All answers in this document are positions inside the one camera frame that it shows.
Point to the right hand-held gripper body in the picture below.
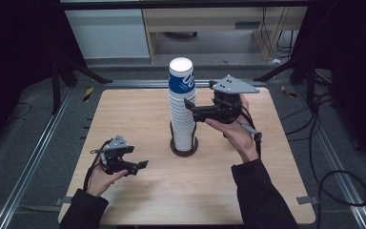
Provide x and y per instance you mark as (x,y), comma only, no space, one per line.
(232,87)

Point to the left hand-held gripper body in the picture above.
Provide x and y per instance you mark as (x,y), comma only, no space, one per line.
(118,148)

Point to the blue printed paper cup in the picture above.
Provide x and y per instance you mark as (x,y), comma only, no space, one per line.
(180,79)

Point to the stack of white paper cups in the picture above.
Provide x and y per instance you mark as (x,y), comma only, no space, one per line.
(181,127)

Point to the person's left hand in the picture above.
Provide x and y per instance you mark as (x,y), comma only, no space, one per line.
(100,183)

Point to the person's right hand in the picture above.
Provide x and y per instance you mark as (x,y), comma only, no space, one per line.
(238,136)

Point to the yellow black tape strip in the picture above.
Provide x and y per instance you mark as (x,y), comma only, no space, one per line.
(287,92)
(88,94)

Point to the light wooden desk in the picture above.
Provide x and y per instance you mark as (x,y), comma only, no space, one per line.
(203,19)

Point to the black metal stand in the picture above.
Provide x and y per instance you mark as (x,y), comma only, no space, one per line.
(56,86)
(311,79)

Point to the white cabinet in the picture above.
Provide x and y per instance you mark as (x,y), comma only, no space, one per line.
(108,33)

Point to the black curtain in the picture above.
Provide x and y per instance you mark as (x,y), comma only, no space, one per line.
(352,47)
(16,47)

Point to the grey table bracket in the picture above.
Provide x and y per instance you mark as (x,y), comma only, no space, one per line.
(64,201)
(306,200)

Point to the metal floor rail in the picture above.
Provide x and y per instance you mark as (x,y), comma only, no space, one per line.
(340,171)
(28,165)

